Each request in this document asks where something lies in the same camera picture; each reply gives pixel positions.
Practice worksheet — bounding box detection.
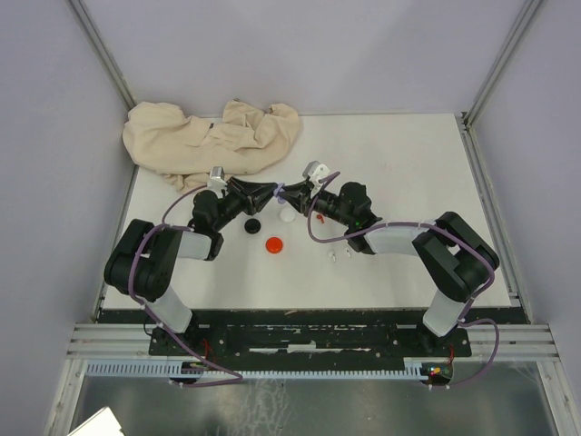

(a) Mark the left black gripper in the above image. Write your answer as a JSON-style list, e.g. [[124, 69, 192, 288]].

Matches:
[[213, 176, 279, 232]]

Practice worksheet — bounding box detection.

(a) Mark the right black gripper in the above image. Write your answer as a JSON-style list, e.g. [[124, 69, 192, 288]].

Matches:
[[278, 180, 353, 228]]

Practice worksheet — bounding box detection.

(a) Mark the purple earbud charging case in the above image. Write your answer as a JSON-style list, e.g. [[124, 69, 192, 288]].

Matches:
[[273, 183, 286, 204]]

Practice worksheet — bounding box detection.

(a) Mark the black earbud charging case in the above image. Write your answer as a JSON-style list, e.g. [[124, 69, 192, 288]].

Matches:
[[244, 218, 261, 234]]

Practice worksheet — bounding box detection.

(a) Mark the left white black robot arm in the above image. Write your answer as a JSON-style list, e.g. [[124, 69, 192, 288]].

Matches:
[[103, 177, 279, 354]]

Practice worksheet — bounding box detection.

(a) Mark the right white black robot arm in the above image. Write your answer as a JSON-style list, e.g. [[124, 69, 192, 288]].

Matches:
[[275, 179, 499, 355]]

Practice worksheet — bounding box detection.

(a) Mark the white earbud charging case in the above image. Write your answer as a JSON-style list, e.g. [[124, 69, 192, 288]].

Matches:
[[280, 207, 296, 223]]

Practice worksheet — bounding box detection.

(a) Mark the red earbud charging case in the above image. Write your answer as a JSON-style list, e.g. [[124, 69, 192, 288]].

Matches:
[[265, 236, 284, 254]]

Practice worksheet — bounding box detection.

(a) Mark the beige crumpled cloth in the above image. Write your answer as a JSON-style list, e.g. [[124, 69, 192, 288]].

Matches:
[[122, 100, 301, 193]]

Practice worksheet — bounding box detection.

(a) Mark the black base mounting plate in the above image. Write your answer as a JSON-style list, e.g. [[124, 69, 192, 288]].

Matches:
[[148, 310, 472, 371]]

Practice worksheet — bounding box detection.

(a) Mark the white paper sheet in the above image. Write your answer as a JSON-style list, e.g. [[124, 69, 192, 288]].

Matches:
[[68, 407, 124, 436]]

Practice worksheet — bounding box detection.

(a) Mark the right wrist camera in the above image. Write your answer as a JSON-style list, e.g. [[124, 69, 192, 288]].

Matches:
[[302, 161, 330, 186]]

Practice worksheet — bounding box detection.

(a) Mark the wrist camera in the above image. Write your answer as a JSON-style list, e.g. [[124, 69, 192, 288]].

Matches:
[[207, 166, 227, 190], [302, 161, 330, 186]]

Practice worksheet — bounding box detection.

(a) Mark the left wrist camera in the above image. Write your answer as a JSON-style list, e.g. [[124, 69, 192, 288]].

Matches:
[[207, 166, 227, 190]]

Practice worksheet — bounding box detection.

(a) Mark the white slotted cable duct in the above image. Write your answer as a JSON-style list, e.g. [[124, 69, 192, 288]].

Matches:
[[85, 356, 450, 379]]

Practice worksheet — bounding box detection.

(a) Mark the left aluminium frame post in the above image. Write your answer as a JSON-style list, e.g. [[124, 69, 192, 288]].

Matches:
[[65, 0, 136, 111]]

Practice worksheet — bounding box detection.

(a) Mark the aluminium frame post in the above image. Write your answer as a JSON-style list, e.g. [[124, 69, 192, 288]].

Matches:
[[462, 0, 550, 124], [65, 0, 136, 111]]

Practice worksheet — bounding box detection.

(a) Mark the right aluminium frame post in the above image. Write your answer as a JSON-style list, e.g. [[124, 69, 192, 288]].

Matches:
[[462, 0, 550, 124]]

